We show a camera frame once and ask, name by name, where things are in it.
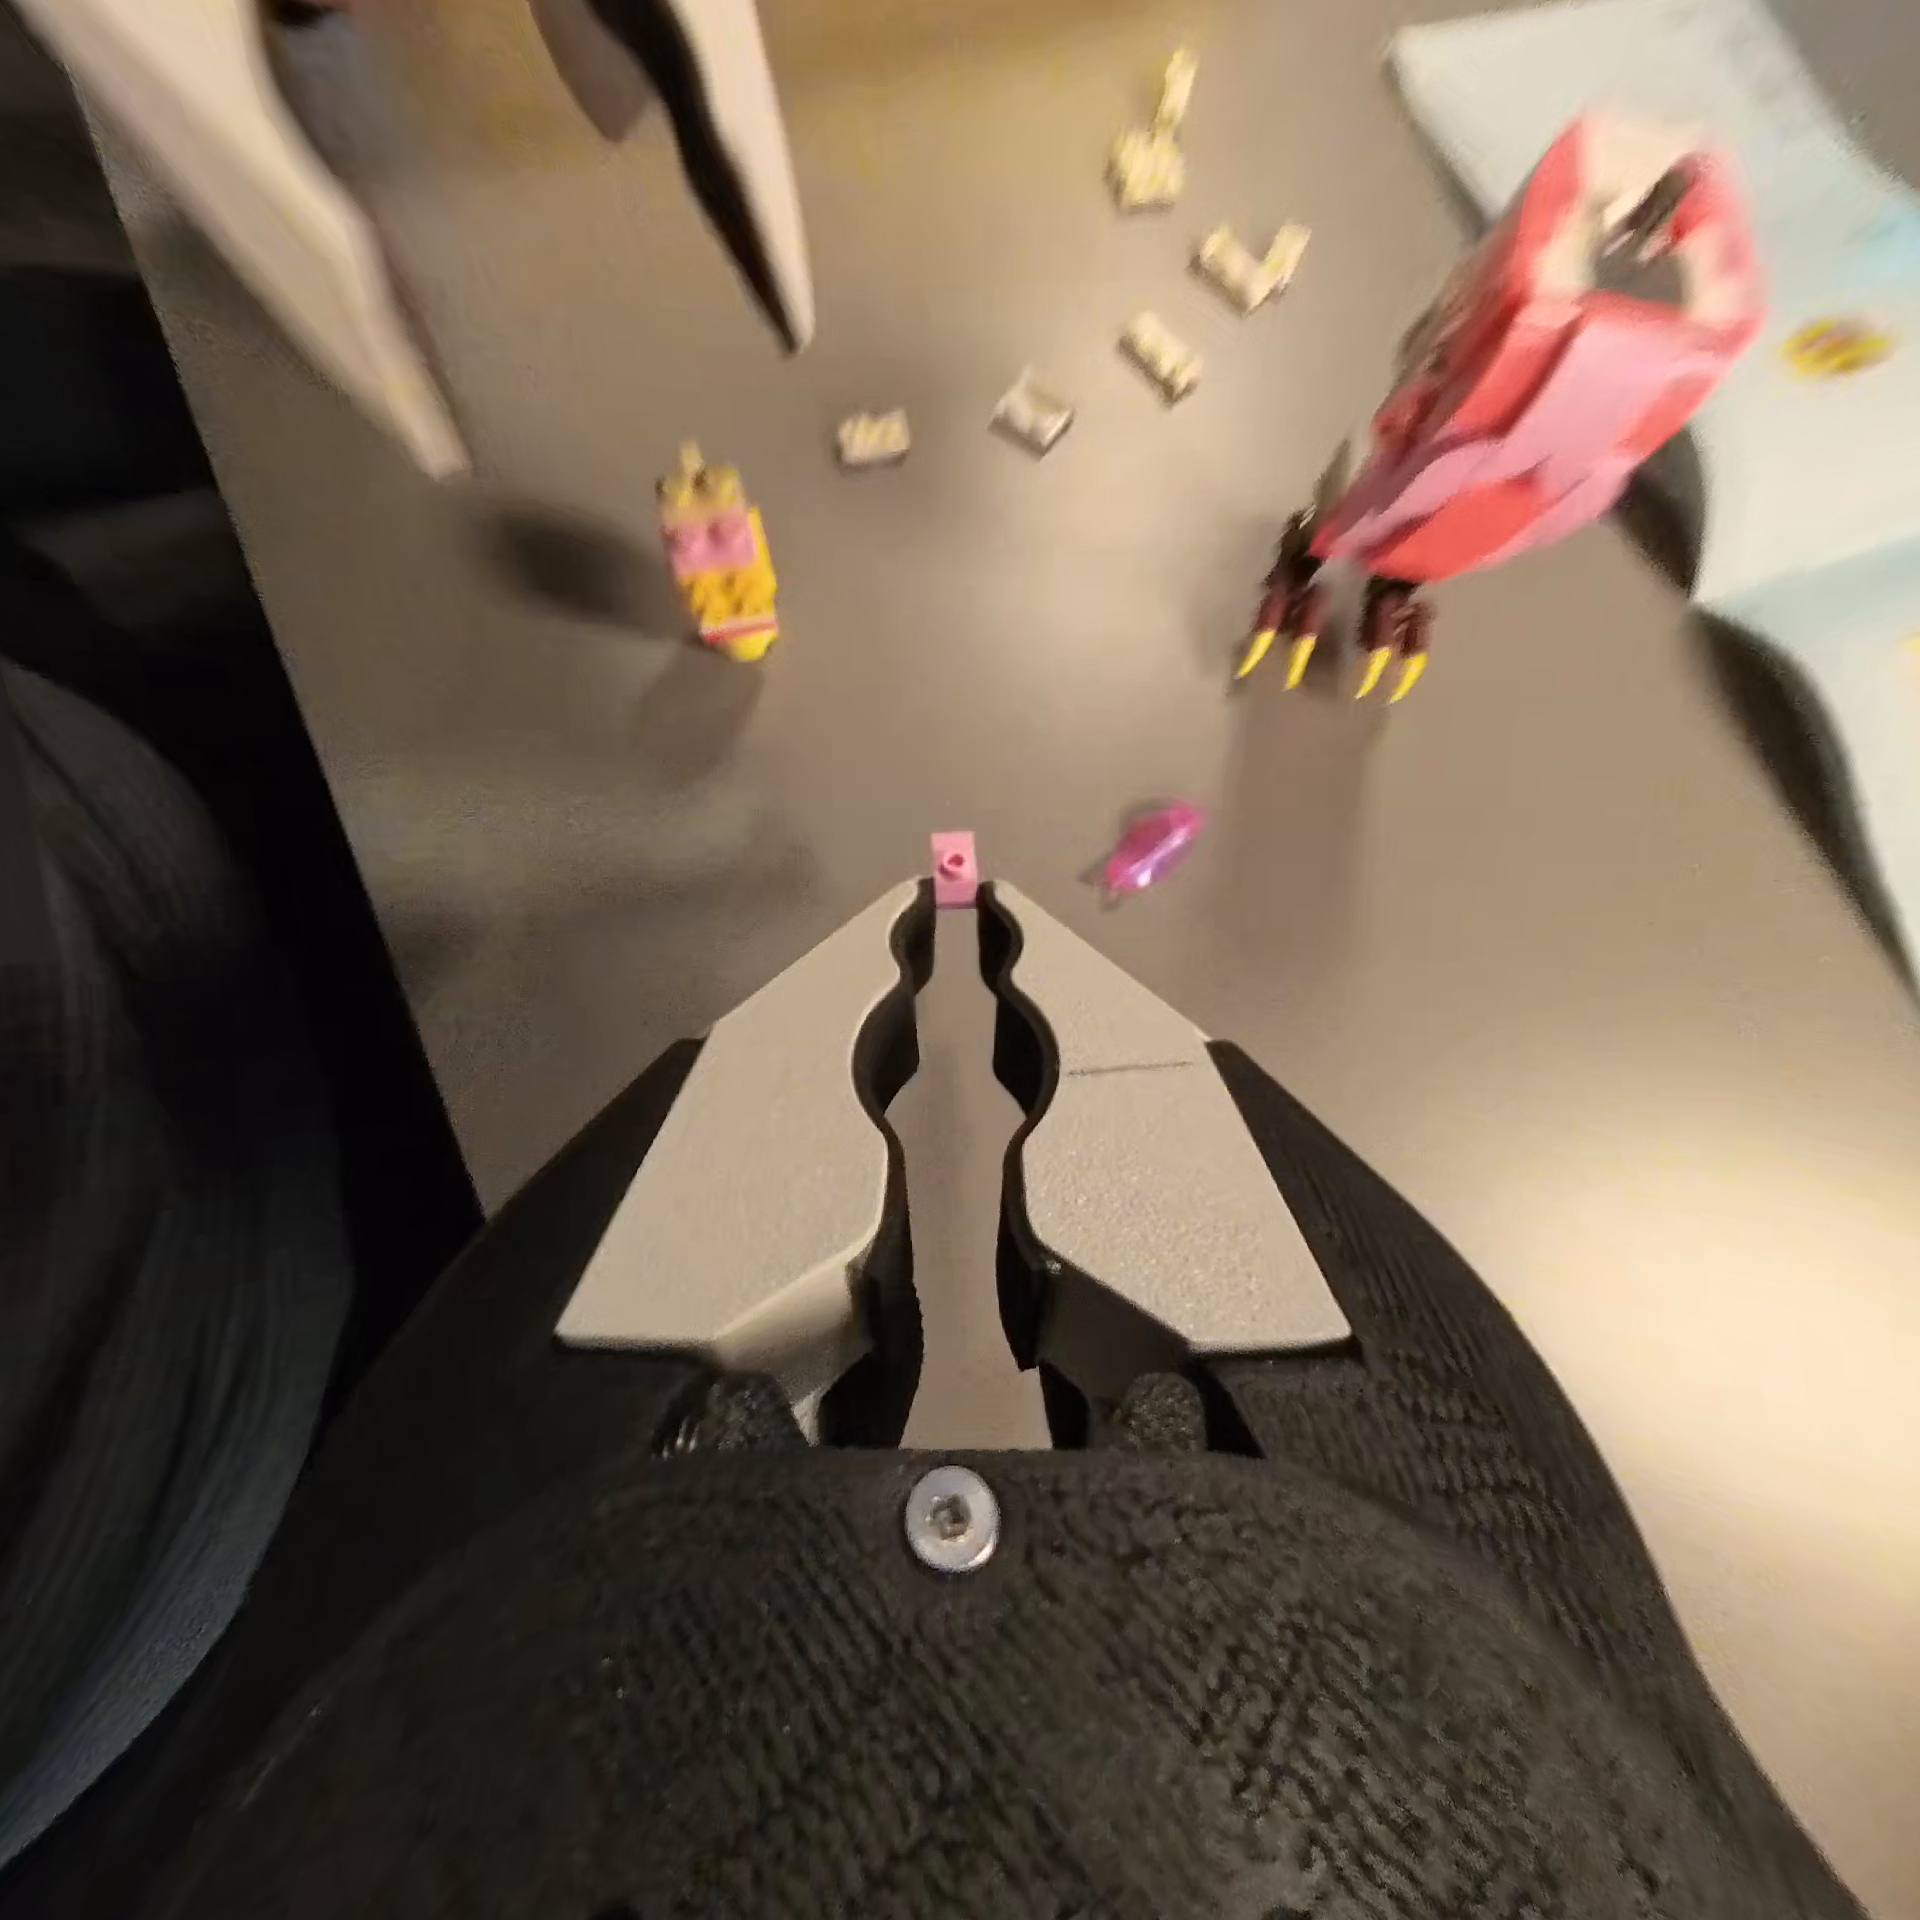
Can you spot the person's dark clothing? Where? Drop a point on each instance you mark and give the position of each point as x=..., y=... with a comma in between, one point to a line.
x=136, y=1199

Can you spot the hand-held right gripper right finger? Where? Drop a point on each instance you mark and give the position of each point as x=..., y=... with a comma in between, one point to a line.
x=1170, y=1170

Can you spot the pale blue instruction sheet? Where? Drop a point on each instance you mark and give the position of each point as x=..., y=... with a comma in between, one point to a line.
x=1769, y=376

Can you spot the tan toy brick assembly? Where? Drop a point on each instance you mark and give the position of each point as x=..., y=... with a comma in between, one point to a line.
x=1152, y=143

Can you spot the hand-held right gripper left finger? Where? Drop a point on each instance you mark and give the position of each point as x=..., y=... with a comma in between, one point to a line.
x=763, y=1156

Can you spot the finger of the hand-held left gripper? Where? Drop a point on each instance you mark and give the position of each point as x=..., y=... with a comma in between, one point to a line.
x=743, y=135
x=286, y=225

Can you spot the translucent magenta toy piece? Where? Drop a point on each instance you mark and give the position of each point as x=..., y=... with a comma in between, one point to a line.
x=1152, y=846

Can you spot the yellow and pink toy brick model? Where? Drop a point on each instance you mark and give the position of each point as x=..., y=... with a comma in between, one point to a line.
x=720, y=554

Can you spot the small tan toy brick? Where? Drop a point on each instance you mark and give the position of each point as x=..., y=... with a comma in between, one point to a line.
x=1163, y=358
x=873, y=437
x=1031, y=410
x=1250, y=263

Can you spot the red and pink toy brick model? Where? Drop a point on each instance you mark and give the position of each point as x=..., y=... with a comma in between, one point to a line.
x=1530, y=389

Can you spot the small pink toy brick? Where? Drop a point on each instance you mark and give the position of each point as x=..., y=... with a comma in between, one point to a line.
x=954, y=873

